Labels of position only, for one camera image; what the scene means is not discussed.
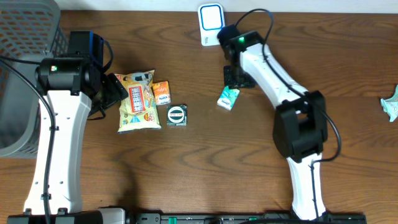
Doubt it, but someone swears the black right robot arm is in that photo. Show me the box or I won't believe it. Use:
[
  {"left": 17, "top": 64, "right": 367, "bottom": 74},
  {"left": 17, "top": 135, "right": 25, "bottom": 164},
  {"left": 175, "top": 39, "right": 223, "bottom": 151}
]
[{"left": 217, "top": 27, "right": 328, "bottom": 220}]

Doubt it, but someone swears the green Zam-Buk box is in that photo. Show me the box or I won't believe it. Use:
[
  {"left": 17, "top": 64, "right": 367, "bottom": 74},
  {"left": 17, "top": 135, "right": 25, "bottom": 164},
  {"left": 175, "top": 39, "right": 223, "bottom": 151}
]
[{"left": 167, "top": 105, "right": 187, "bottom": 126}]

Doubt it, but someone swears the orange tissue pack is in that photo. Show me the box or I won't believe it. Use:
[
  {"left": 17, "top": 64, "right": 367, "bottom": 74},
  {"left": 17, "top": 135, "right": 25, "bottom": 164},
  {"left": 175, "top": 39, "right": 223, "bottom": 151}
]
[{"left": 152, "top": 81, "right": 172, "bottom": 106}]

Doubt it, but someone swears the green tissue pack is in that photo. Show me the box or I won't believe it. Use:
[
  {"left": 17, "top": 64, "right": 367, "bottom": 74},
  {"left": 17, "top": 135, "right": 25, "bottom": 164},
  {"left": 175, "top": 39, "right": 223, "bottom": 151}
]
[{"left": 217, "top": 86, "right": 240, "bottom": 111}]

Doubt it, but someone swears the dark grey plastic basket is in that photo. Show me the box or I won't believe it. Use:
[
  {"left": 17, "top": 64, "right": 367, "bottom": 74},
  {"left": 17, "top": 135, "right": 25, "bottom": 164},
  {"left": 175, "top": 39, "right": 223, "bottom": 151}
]
[{"left": 1, "top": 0, "right": 68, "bottom": 159}]

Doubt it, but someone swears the teal wet wipes pack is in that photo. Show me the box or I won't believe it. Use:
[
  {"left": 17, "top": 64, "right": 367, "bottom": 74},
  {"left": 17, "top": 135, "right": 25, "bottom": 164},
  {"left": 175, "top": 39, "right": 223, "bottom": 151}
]
[{"left": 380, "top": 86, "right": 398, "bottom": 122}]

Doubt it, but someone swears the yellow snack bag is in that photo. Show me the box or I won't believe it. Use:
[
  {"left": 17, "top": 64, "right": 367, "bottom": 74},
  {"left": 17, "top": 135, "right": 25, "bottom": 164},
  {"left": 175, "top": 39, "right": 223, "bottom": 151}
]
[{"left": 116, "top": 70, "right": 161, "bottom": 134}]

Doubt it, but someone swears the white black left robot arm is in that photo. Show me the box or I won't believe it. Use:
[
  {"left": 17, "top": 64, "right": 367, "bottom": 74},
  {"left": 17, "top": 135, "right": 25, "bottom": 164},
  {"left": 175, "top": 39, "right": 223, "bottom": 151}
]
[{"left": 7, "top": 54, "right": 129, "bottom": 223}]

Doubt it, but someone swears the white barcode scanner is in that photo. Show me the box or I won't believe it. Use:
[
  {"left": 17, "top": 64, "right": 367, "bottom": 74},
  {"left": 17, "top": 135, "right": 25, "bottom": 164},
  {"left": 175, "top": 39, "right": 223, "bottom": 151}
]
[{"left": 197, "top": 3, "right": 225, "bottom": 47}]

